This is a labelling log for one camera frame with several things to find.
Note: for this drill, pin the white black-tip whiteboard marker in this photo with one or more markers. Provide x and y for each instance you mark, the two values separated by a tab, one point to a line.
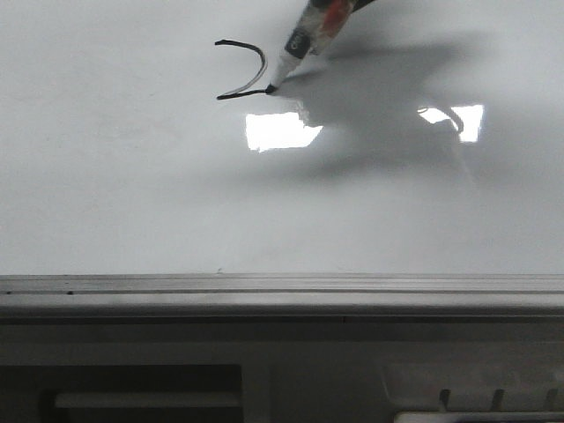
311	35

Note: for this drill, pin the white whiteboard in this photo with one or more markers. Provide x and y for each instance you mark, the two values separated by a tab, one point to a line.
428	138

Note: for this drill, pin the white slotted tray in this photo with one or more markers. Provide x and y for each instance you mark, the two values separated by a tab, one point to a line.
475	392

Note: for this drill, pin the grey aluminium whiteboard frame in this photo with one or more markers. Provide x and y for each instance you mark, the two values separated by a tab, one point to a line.
285	295

